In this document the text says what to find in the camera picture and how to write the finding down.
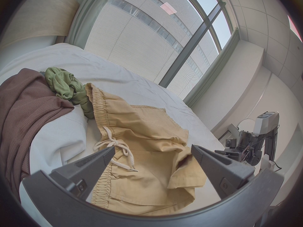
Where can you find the green garment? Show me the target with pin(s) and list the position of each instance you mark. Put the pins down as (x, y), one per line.
(61, 81)

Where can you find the window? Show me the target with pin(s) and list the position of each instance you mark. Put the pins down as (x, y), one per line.
(146, 27)

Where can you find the bed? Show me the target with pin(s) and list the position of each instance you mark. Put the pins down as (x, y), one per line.
(106, 72)

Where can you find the brown garment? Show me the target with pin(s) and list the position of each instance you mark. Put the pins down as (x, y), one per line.
(23, 107)

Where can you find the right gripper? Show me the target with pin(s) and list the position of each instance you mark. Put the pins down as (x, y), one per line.
(233, 155)

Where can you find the pale blue garment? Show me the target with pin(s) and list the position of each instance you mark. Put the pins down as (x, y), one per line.
(59, 138)

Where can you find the grey-green curtain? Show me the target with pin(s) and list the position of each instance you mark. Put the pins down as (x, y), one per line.
(213, 79)
(87, 10)

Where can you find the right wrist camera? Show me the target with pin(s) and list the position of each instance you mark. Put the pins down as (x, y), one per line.
(230, 142)

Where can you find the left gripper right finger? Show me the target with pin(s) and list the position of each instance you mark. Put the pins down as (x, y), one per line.
(220, 171)

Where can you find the tan shorts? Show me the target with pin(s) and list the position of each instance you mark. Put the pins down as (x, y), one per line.
(146, 131)

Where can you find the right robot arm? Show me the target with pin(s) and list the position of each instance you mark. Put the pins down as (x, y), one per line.
(265, 124)

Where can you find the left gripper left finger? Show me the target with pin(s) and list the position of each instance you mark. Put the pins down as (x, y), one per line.
(90, 169)

